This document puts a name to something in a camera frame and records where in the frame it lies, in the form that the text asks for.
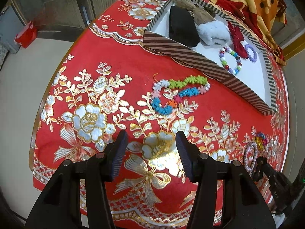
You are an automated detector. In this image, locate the colourful translucent charm bracelet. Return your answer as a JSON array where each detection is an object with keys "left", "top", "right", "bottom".
[{"left": 253, "top": 132, "right": 269, "bottom": 151}]

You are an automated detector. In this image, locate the red gift bag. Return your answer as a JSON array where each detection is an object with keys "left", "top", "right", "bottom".
[{"left": 14, "top": 21, "right": 38, "bottom": 49}]

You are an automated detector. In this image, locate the multicolour round bead bracelet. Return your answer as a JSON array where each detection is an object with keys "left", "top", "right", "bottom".
[{"left": 218, "top": 46, "right": 242, "bottom": 75}]

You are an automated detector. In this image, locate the dark red satin bow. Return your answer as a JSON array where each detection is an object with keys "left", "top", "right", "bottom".
[{"left": 227, "top": 22, "right": 248, "bottom": 59}]

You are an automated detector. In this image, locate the red floral gold tablecloth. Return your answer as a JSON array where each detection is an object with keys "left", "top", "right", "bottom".
[{"left": 30, "top": 0, "right": 289, "bottom": 228}]

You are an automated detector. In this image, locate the orange red floral blanket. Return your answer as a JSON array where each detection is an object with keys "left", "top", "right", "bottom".
[{"left": 207, "top": 0, "right": 287, "bottom": 66}]

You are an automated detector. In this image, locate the colourful flower bead necklace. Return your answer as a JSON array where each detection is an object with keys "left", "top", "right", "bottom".
[{"left": 150, "top": 72, "right": 211, "bottom": 115}]

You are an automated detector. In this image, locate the leopard print mesh bow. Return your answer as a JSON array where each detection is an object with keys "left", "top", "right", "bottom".
[{"left": 174, "top": 0, "right": 215, "bottom": 25}]

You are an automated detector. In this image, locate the silver braided hair tie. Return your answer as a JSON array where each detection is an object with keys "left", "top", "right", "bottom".
[{"left": 242, "top": 141, "right": 258, "bottom": 176}]

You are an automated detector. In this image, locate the black knit headband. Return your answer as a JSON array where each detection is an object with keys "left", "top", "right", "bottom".
[{"left": 169, "top": 6, "right": 201, "bottom": 47}]

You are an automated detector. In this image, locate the purple bead bracelet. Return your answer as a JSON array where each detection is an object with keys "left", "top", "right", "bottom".
[{"left": 244, "top": 43, "right": 258, "bottom": 63}]

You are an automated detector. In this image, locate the white fluffy headband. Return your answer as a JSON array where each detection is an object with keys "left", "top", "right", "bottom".
[{"left": 197, "top": 20, "right": 231, "bottom": 46}]

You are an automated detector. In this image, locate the striped white shallow tray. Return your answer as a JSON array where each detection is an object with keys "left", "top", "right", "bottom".
[{"left": 143, "top": 0, "right": 277, "bottom": 115}]

